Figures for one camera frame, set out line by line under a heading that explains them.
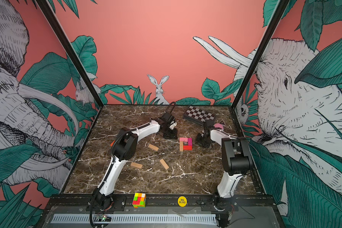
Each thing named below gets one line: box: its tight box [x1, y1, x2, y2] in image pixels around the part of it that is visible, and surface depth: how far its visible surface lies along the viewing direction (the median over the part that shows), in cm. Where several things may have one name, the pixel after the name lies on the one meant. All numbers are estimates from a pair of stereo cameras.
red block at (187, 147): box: [182, 145, 193, 151], surface depth 98 cm
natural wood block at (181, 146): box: [179, 141, 184, 152], surface depth 97 cm
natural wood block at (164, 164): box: [159, 158, 170, 171], surface depth 90 cm
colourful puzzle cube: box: [132, 192, 147, 209], surface depth 73 cm
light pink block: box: [179, 137, 189, 143], surface depth 101 cm
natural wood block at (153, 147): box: [147, 143, 160, 152], surface depth 97 cm
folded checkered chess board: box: [183, 105, 216, 126], surface depth 113 cm
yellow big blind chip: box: [177, 195, 188, 208], surface depth 76 cm
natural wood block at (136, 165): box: [130, 161, 143, 169], surface depth 88 cm
